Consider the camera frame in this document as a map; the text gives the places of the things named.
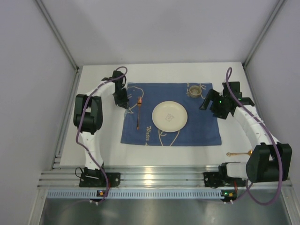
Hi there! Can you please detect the small glass cup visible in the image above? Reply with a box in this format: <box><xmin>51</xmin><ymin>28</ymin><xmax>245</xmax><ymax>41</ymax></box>
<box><xmin>188</xmin><ymin>85</ymin><xmax>202</xmax><ymax>98</ymax></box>

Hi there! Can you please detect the copper fork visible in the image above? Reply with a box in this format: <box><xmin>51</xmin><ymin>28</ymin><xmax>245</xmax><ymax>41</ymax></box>
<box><xmin>136</xmin><ymin>96</ymin><xmax>142</xmax><ymax>130</ymax></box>

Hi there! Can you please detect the blue cloth placemat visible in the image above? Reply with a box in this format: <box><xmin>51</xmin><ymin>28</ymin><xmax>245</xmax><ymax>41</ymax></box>
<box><xmin>121</xmin><ymin>83</ymin><xmax>222</xmax><ymax>147</ymax></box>

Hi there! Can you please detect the cream ceramic plate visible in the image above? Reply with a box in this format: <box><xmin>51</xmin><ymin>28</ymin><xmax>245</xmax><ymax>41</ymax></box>
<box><xmin>152</xmin><ymin>101</ymin><xmax>188</xmax><ymax>133</ymax></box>

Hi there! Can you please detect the gold spoon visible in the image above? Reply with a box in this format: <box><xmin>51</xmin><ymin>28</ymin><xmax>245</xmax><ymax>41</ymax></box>
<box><xmin>226</xmin><ymin>150</ymin><xmax>253</xmax><ymax>157</ymax></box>

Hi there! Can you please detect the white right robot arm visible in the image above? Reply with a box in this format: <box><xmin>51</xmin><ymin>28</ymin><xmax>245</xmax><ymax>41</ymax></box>
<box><xmin>200</xmin><ymin>82</ymin><xmax>292</xmax><ymax>183</ymax></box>

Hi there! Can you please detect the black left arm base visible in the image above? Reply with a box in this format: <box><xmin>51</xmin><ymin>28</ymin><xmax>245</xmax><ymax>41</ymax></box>
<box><xmin>79</xmin><ymin>170</ymin><xmax>120</xmax><ymax>188</ymax></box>

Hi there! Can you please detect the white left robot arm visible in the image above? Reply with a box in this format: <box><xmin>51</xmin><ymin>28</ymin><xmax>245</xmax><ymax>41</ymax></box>
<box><xmin>73</xmin><ymin>66</ymin><xmax>129</xmax><ymax>171</ymax></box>

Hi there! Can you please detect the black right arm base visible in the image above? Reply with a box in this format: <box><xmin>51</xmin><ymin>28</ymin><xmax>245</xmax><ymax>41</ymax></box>
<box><xmin>203</xmin><ymin>172</ymin><xmax>246</xmax><ymax>188</ymax></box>

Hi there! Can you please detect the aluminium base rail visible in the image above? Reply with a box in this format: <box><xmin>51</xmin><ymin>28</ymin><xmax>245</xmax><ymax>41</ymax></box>
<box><xmin>37</xmin><ymin>165</ymin><xmax>293</xmax><ymax>188</ymax></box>

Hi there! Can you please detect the right corner frame post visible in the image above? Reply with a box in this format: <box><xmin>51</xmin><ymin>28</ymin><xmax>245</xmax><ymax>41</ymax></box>
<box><xmin>242</xmin><ymin>0</ymin><xmax>287</xmax><ymax>69</ymax></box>

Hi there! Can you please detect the corner frame post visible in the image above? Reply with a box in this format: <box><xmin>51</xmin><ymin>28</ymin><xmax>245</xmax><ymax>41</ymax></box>
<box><xmin>34</xmin><ymin>0</ymin><xmax>79</xmax><ymax>71</ymax></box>
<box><xmin>242</xmin><ymin>0</ymin><xmax>287</xmax><ymax>69</ymax></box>

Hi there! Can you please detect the slotted cable duct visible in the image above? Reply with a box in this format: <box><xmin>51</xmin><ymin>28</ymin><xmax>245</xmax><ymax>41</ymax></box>
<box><xmin>47</xmin><ymin>189</ymin><xmax>237</xmax><ymax>201</ymax></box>

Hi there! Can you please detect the left corner frame post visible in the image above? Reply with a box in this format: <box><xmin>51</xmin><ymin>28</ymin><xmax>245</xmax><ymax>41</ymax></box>
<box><xmin>34</xmin><ymin>0</ymin><xmax>79</xmax><ymax>71</ymax></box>

